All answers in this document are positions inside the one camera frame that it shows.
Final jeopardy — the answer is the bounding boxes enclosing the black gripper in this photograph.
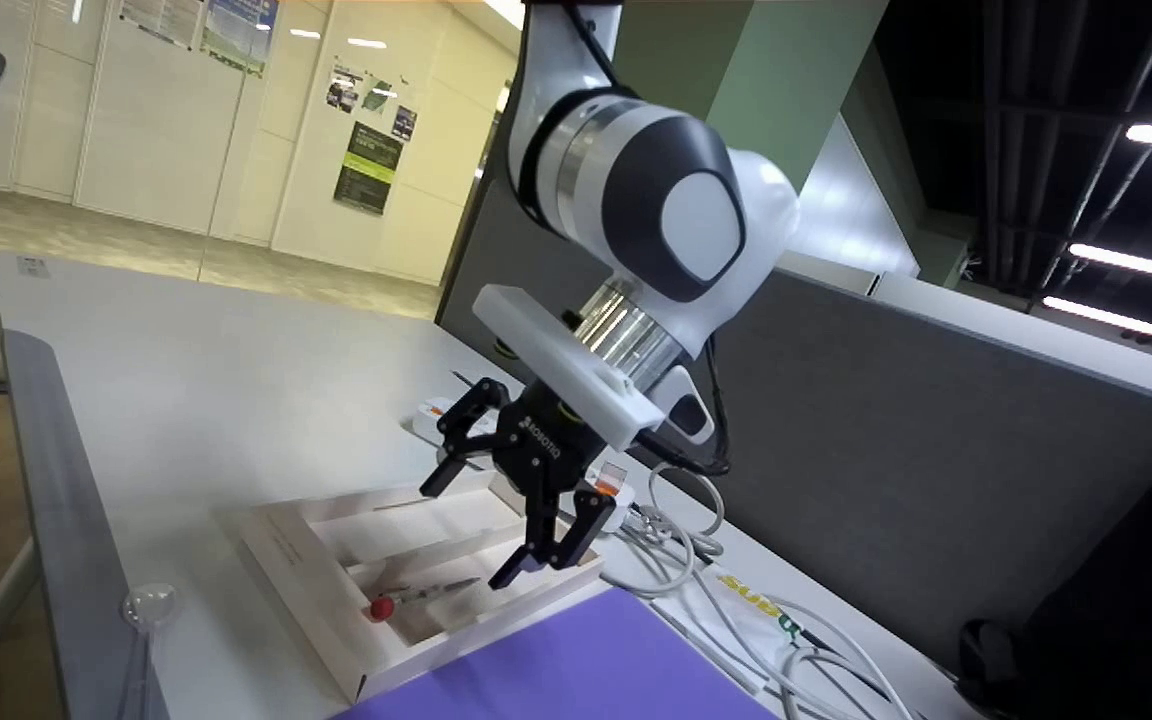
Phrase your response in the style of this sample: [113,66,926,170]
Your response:
[415,374,623,597]

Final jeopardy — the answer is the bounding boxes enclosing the blue pen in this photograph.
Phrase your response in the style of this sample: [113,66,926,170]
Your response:
[359,574,491,628]

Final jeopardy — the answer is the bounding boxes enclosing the wooden two-compartment tray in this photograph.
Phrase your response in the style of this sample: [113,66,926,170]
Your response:
[220,475,608,703]

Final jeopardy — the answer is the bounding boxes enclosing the white power strip orange switches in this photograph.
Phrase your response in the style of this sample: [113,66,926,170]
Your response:
[395,400,645,522]

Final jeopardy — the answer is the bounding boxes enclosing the purple paper sheet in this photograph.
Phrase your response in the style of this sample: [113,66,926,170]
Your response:
[332,584,786,720]

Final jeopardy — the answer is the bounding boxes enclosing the grey office partition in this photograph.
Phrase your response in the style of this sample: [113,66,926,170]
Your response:
[433,158,1152,720]

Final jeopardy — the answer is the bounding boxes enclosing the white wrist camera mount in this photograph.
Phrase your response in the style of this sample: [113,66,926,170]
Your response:
[470,282,669,454]

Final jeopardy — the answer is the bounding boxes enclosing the thick white looped cable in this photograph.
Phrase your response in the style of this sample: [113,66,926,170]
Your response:
[598,457,931,720]

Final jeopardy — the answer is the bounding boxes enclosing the green and black wall poster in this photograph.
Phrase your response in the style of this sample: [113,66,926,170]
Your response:
[327,116,407,222]

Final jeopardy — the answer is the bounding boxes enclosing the pale wall poster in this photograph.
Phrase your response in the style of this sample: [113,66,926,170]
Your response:
[191,0,286,82]

